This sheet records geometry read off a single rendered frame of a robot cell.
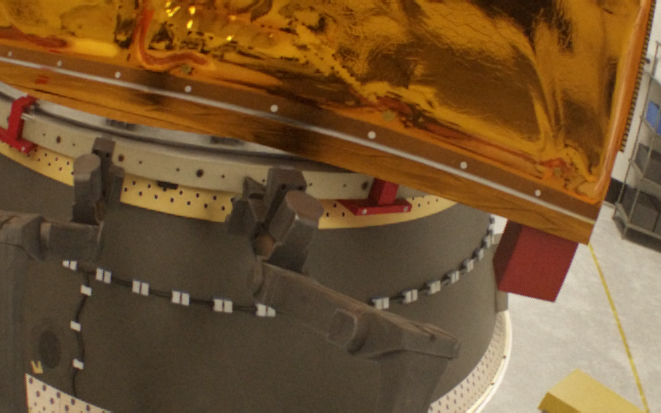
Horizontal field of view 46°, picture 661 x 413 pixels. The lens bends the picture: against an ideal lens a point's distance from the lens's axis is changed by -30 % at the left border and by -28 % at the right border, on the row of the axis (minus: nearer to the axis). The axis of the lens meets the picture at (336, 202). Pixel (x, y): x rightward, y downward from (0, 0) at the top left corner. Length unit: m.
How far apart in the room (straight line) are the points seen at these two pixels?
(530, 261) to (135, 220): 0.71
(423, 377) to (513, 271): 0.80
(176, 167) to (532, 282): 0.68
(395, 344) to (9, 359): 0.46
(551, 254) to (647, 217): 5.91
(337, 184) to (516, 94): 0.38
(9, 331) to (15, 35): 0.89
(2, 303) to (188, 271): 0.81
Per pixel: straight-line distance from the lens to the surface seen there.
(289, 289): 1.35
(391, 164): 1.65
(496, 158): 1.65
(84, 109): 1.64
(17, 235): 0.93
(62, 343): 1.67
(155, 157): 1.60
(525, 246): 1.77
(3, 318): 0.93
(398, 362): 1.00
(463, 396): 2.18
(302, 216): 1.43
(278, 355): 1.75
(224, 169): 1.63
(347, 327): 1.08
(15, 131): 1.65
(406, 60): 1.55
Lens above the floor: 2.32
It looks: 22 degrees down
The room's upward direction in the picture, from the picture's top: 18 degrees clockwise
